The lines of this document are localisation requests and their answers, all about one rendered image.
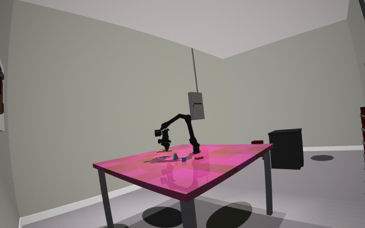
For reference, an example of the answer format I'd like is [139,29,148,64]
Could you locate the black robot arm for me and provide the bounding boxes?
[155,114,201,153]

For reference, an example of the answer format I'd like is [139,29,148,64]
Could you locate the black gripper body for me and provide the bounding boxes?
[161,135,171,145]

